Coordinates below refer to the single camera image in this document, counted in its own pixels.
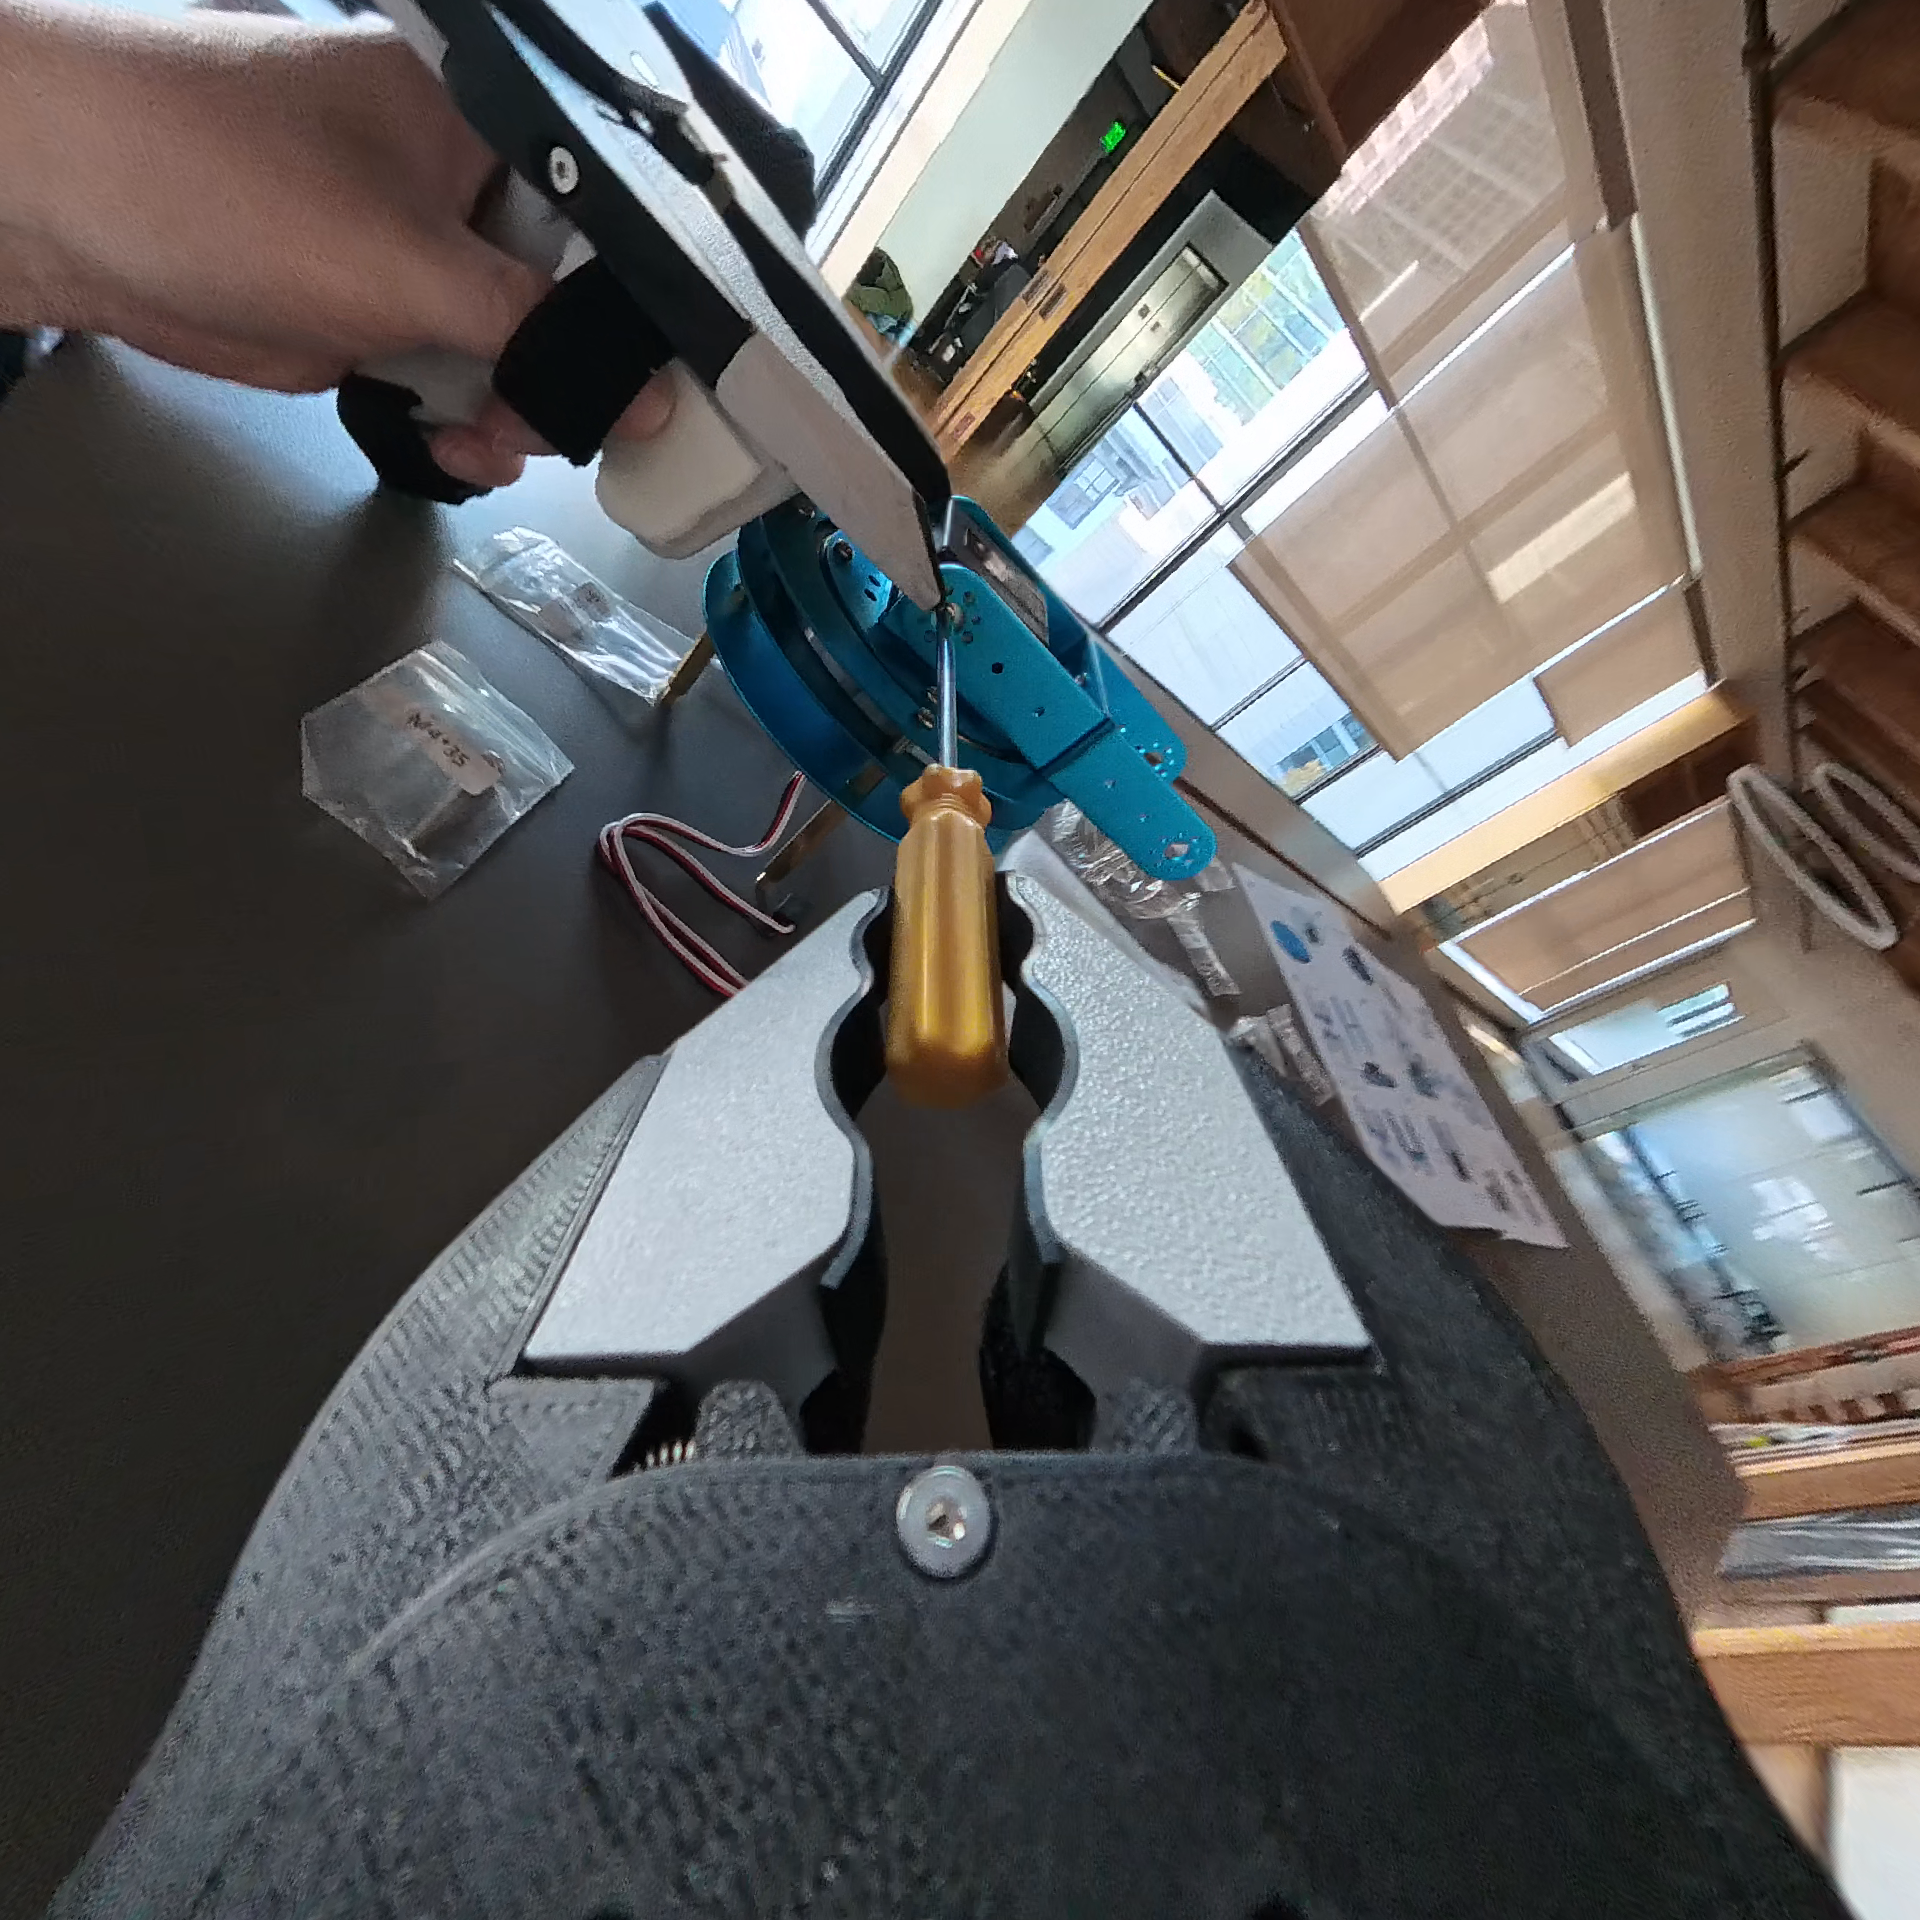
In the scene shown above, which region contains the red white servo cable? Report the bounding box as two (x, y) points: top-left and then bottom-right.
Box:
(597, 768), (825, 1003)

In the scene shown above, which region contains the person's left hand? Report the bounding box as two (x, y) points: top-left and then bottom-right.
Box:
(0, 12), (681, 502)

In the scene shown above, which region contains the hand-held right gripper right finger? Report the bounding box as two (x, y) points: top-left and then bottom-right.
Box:
(1001, 873), (1373, 1391)

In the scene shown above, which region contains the dark grey desk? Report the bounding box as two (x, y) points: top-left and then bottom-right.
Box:
(0, 335), (1729, 1920)

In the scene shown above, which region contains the blue toy robot arm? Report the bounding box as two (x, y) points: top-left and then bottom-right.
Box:
(667, 491), (1220, 905)

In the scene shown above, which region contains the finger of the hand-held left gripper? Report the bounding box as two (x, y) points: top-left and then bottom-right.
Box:
(719, 289), (954, 608)

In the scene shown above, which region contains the green jacket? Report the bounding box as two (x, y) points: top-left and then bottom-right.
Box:
(843, 244), (922, 346)

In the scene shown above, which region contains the yellow handled screwdriver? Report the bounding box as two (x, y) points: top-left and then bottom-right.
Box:
(882, 598), (1010, 1113)

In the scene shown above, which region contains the printed paper sheet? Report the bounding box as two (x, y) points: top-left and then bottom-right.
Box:
(1235, 867), (1573, 1250)

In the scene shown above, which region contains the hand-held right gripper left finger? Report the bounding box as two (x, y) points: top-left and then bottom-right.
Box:
(522, 886), (906, 1391)

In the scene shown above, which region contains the small clear zip bag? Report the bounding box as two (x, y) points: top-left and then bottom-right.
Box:
(300, 641), (577, 904)
(1042, 803), (1203, 922)
(1162, 908), (1249, 1003)
(452, 526), (698, 706)

